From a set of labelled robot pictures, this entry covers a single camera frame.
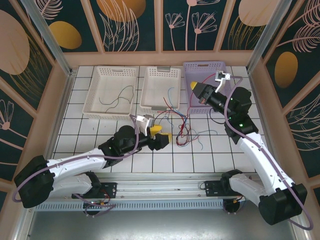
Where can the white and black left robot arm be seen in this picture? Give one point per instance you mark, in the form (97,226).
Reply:
(75,160)

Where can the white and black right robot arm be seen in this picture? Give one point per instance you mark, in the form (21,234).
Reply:
(260,155)

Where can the lilac perforated basket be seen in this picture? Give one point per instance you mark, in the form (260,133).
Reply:
(195,72)

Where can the wide white perforated basket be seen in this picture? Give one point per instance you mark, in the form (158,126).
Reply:
(110,80)

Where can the grey metal plate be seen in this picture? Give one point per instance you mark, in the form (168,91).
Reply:
(162,225)

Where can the aluminium mounting rail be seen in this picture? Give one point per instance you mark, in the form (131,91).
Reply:
(160,186)

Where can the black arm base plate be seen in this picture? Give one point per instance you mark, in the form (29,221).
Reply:
(211,188)
(111,190)

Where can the aluminium frame post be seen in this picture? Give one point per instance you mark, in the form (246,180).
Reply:
(265,42)
(50,42)

